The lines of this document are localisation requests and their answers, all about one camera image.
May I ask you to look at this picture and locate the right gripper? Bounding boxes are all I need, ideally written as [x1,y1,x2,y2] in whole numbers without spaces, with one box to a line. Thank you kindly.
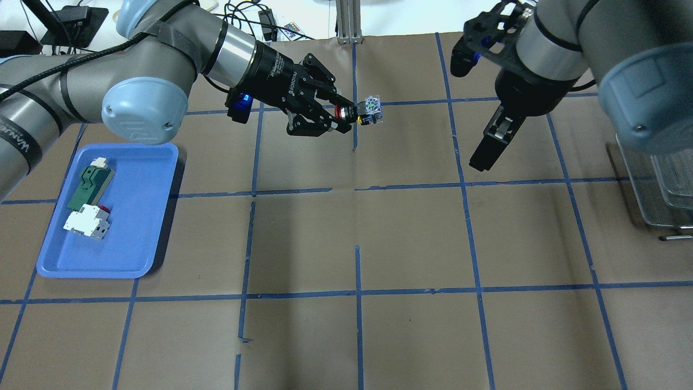
[469,69,579,171]

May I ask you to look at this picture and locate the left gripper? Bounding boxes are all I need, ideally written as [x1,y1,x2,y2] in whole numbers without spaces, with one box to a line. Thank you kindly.
[246,42,356,136]

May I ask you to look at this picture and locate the red emergency stop button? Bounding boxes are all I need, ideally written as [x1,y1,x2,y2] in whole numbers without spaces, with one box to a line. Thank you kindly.
[334,95,384,126]

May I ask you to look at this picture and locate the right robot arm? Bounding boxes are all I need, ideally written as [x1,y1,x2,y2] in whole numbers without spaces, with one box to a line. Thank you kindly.
[451,1,692,171]

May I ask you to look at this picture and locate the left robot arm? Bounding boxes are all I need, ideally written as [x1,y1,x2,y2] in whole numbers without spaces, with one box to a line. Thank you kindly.
[1,1,358,199]

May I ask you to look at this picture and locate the blue plastic tray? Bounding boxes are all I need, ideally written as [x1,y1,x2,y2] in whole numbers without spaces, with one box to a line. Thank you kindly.
[36,143,180,279]

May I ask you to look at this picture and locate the green electrical module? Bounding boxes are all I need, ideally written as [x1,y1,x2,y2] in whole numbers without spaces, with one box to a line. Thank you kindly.
[67,157,115,212]

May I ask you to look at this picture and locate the white circuit breaker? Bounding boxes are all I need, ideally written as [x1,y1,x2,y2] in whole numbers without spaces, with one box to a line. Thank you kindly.
[63,204,110,241]

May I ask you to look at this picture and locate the aluminium frame post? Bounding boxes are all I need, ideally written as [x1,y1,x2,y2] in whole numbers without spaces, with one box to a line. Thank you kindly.
[336,0,363,45]

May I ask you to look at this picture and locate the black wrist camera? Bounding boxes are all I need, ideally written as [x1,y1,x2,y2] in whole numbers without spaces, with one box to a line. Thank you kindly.
[450,1,537,77]

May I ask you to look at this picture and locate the wire mesh shelf rack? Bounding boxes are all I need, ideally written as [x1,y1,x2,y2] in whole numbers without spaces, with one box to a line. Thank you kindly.
[616,140,692,242]

